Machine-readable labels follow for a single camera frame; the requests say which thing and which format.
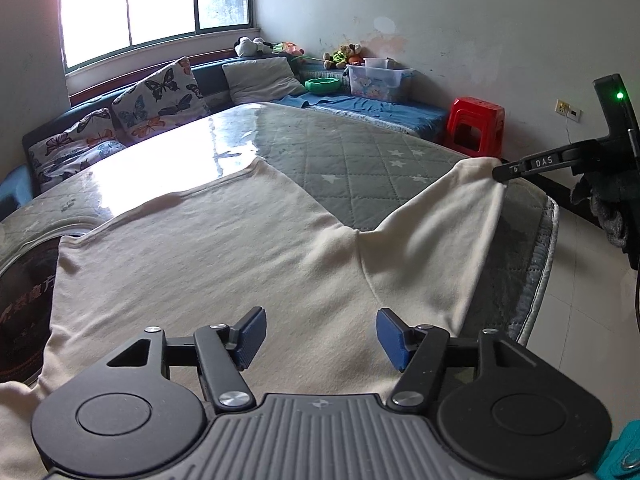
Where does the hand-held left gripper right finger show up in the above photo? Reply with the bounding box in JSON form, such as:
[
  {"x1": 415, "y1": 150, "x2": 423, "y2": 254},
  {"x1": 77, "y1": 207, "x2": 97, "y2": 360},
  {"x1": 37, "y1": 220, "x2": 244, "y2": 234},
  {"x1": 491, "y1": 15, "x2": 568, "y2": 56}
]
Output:
[{"x1": 376, "y1": 307, "x2": 531, "y2": 411}]

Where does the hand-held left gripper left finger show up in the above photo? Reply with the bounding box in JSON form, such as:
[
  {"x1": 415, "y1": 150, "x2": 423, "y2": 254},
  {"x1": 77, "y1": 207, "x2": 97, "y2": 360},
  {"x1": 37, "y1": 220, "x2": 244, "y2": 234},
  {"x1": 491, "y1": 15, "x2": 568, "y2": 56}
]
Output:
[{"x1": 106, "y1": 306, "x2": 267, "y2": 414}]

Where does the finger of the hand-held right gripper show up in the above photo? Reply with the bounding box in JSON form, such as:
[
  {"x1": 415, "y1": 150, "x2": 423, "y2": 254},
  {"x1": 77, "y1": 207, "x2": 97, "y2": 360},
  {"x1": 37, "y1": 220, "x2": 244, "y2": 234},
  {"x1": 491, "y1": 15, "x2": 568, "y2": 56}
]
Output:
[{"x1": 492, "y1": 139, "x2": 609, "y2": 183}]

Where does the cream long-sleeved top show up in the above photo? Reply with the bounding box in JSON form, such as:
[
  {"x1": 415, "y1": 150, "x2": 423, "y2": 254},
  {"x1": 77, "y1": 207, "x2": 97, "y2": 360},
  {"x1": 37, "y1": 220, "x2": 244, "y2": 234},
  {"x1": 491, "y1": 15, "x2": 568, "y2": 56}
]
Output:
[{"x1": 0, "y1": 155, "x2": 508, "y2": 480}]

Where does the person's right hand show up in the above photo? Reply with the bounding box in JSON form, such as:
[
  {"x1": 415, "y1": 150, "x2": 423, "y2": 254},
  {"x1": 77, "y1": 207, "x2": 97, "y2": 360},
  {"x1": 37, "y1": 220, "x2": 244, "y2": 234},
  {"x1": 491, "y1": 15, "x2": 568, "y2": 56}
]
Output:
[{"x1": 571, "y1": 171, "x2": 632, "y2": 249}]

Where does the red plastic stool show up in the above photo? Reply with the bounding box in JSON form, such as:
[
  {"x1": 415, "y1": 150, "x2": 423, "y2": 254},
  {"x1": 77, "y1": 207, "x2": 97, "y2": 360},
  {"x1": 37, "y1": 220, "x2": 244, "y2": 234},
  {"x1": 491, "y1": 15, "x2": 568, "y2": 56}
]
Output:
[{"x1": 445, "y1": 96, "x2": 506, "y2": 159}]

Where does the grey quilted star mattress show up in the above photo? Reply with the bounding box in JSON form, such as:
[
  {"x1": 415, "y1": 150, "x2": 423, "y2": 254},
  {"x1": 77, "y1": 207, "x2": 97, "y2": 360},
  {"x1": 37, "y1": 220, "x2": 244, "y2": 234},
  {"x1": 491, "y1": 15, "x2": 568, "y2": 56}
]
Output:
[{"x1": 0, "y1": 102, "x2": 560, "y2": 397}]

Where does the blue bed sheet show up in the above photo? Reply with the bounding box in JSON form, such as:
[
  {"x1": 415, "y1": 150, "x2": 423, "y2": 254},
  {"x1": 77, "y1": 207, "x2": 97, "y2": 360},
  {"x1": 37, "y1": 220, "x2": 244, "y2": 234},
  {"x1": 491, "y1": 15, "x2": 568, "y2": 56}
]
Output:
[{"x1": 272, "y1": 92, "x2": 449, "y2": 137}]

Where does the clear plastic storage box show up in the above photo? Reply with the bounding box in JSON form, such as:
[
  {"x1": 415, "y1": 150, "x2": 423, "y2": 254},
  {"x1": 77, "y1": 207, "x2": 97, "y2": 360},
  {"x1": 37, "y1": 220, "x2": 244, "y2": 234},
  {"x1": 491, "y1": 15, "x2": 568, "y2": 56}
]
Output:
[{"x1": 344, "y1": 64, "x2": 415, "y2": 104}]

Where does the green plastic bowl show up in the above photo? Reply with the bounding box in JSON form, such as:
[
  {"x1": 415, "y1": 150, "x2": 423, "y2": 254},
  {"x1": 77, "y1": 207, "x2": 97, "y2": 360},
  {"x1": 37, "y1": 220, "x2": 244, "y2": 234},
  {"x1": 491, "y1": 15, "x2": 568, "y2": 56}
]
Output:
[{"x1": 304, "y1": 77, "x2": 342, "y2": 95}]

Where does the dark blue sofa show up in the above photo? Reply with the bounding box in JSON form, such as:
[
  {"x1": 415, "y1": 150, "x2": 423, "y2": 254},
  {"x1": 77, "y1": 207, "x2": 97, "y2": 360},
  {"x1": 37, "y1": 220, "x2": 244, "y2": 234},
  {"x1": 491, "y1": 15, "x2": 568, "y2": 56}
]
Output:
[{"x1": 22, "y1": 50, "x2": 451, "y2": 196}]

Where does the large butterfly print pillow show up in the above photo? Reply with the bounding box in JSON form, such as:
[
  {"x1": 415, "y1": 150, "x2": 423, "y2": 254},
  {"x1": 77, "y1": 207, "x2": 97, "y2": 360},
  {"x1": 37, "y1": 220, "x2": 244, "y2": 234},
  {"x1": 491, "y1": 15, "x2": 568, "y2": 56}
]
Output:
[{"x1": 111, "y1": 57, "x2": 212, "y2": 144}]

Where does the grey pillow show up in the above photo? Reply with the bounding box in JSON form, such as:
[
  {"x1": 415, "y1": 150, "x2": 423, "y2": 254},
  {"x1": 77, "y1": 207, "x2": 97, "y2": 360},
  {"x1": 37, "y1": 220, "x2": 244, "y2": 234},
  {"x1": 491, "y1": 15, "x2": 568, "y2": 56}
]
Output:
[{"x1": 221, "y1": 56, "x2": 307, "y2": 106}]

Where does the flat butterfly print pillow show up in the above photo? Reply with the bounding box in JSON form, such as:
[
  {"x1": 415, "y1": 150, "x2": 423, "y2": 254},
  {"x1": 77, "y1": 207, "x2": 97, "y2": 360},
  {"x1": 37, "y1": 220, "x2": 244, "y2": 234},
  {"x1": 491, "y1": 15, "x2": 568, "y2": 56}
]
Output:
[{"x1": 28, "y1": 108, "x2": 127, "y2": 192}]

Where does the panda plush toy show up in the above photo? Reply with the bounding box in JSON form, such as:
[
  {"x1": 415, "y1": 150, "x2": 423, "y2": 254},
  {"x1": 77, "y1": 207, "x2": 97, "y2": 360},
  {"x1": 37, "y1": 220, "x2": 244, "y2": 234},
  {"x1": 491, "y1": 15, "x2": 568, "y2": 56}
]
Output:
[{"x1": 234, "y1": 36, "x2": 275, "y2": 59}]

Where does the window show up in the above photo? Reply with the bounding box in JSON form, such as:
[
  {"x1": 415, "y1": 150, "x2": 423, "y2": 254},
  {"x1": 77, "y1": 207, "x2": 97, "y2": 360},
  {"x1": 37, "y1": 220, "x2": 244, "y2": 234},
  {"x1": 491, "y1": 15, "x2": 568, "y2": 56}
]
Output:
[{"x1": 58, "y1": 0, "x2": 254, "y2": 69}]

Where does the white wall socket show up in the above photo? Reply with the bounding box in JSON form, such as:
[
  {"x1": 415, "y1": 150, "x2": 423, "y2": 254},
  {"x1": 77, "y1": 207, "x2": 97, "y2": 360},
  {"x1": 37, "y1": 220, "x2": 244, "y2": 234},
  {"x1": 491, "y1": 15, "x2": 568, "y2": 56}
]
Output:
[{"x1": 554, "y1": 98, "x2": 584, "y2": 122}]

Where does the teal strap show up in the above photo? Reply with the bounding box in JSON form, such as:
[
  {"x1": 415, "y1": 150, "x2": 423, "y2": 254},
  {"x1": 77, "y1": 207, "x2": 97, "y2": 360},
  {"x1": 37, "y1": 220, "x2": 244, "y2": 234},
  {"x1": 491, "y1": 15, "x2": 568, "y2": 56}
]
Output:
[{"x1": 592, "y1": 422, "x2": 640, "y2": 480}]

